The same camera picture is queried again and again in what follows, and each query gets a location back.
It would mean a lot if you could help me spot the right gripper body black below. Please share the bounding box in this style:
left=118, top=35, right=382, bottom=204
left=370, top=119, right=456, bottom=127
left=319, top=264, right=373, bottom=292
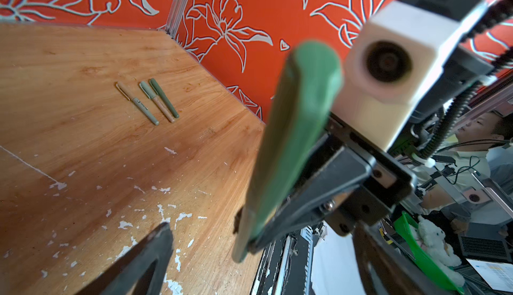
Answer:
left=248, top=118, right=416, bottom=254

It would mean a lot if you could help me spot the white plush toy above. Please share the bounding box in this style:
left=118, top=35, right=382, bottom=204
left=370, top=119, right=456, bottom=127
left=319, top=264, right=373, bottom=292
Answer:
left=412, top=216, right=465, bottom=287

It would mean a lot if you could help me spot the seated person outside cell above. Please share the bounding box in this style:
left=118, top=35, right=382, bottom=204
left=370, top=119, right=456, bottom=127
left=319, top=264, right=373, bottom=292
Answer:
left=419, top=112, right=512, bottom=216

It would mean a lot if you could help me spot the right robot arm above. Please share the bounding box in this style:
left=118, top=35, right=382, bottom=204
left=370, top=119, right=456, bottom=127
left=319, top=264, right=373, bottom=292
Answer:
left=232, top=42, right=491, bottom=262

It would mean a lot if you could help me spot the light green pen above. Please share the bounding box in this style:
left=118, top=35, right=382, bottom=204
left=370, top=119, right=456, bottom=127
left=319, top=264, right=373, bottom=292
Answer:
left=131, top=92, right=159, bottom=125

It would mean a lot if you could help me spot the green plastic basket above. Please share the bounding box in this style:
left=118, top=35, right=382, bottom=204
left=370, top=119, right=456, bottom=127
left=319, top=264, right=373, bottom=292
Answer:
left=394, top=212, right=464, bottom=294

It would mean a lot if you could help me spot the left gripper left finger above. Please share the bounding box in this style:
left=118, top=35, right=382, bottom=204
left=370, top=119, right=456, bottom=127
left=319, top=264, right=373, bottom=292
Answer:
left=78, top=222, right=174, bottom=294

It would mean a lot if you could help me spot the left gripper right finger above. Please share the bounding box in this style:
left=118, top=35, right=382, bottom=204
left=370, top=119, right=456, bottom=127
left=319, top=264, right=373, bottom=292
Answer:
left=353, top=222, right=445, bottom=294

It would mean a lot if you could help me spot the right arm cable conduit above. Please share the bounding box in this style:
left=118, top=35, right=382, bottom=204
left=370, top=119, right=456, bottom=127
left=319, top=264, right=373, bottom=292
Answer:
left=416, top=0, right=513, bottom=161

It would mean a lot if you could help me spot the dark green pen cap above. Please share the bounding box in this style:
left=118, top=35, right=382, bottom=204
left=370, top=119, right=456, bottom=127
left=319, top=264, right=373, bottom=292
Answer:
left=244, top=41, right=343, bottom=240

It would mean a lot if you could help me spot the beige pen cap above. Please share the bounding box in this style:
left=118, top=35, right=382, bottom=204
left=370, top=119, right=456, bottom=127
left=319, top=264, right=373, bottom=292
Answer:
left=116, top=82, right=135, bottom=101

